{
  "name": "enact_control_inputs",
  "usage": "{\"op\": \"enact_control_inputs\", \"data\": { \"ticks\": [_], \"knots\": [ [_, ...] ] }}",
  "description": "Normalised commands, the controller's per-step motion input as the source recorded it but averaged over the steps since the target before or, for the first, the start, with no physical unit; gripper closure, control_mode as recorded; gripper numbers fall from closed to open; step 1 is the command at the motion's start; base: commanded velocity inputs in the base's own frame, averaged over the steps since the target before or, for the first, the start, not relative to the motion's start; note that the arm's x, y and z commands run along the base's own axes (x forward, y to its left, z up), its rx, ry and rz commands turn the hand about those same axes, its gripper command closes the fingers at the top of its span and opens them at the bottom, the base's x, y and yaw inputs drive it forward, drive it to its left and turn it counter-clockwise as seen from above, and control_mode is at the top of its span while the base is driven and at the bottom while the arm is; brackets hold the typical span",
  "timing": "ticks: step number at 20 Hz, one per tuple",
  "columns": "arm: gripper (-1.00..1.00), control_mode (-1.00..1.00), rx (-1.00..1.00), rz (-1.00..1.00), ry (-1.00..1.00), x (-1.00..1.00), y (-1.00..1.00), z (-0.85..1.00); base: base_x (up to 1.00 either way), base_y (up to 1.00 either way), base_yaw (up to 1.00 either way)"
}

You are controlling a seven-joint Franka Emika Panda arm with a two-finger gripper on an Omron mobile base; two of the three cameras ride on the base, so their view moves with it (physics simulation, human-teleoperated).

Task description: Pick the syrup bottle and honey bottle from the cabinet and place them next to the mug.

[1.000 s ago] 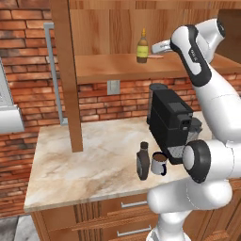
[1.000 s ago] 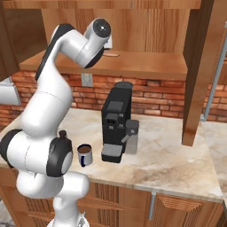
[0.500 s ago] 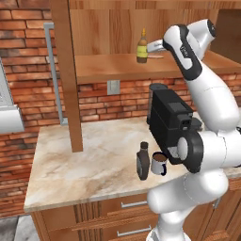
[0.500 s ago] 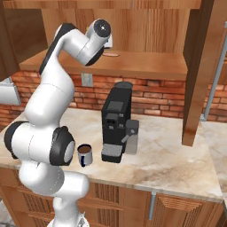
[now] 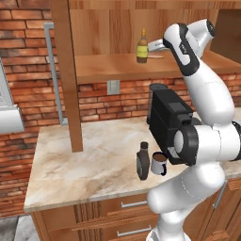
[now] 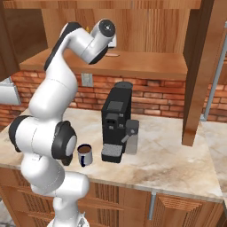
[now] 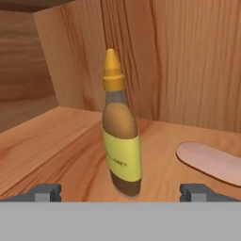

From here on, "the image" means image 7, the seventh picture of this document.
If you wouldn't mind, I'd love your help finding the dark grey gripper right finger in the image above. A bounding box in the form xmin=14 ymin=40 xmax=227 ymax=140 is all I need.
xmin=179 ymin=184 xmax=241 ymax=202

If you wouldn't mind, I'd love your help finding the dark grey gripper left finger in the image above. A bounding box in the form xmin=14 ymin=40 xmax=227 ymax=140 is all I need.
xmin=0 ymin=184 xmax=62 ymax=202

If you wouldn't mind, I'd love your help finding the wooden cabinet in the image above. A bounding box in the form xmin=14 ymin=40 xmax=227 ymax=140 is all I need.
xmin=0 ymin=0 xmax=241 ymax=202

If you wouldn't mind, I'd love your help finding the honey bottle with yellow label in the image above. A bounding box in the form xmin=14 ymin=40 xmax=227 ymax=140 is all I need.
xmin=101 ymin=47 xmax=143 ymax=199

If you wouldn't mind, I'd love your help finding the pale pink flat oval object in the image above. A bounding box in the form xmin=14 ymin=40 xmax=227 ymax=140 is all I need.
xmin=175 ymin=141 xmax=241 ymax=188

